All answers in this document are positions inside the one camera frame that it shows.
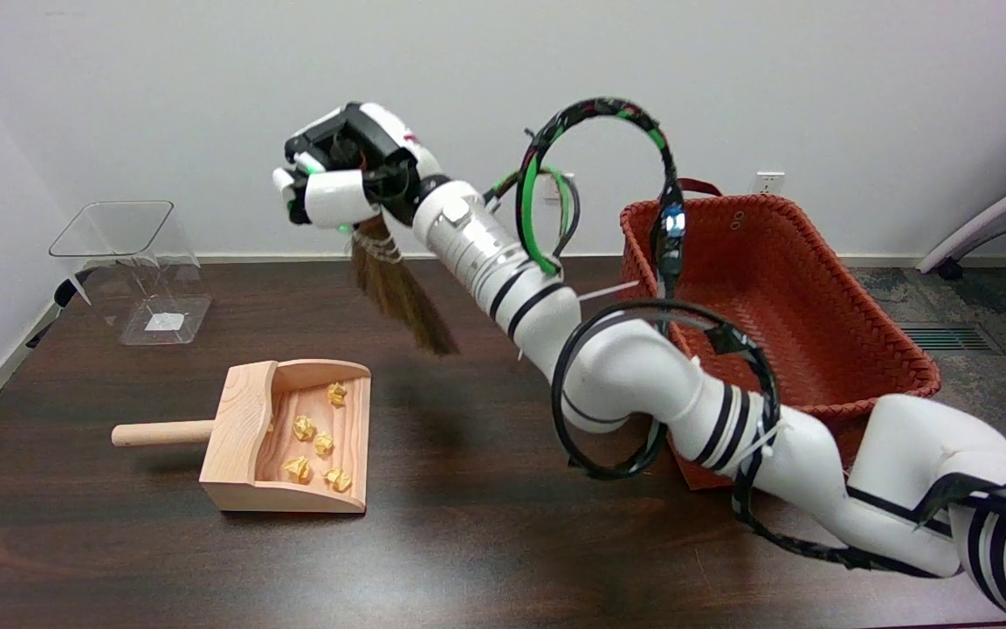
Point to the black object behind table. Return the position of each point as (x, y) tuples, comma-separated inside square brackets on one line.
[(65, 293)]

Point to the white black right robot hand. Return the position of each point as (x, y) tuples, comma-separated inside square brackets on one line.
[(389, 140)]

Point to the office chair base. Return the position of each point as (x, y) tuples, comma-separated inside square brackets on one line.
[(992, 214)]

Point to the brown bristle hand broom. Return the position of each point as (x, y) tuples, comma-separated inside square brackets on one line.
[(398, 293)]

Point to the white wall outlet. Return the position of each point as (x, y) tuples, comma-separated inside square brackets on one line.
[(550, 187), (769, 183)]

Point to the red woven basket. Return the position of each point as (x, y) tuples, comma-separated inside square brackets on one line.
[(835, 332)]

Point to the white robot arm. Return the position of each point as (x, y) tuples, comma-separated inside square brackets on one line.
[(643, 376)]

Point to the metal floor vent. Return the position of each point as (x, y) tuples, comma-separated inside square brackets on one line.
[(944, 336)]

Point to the clear plastic container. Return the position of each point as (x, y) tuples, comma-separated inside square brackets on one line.
[(132, 262)]

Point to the wooden dustpan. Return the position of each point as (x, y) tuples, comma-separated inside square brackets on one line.
[(241, 437)]

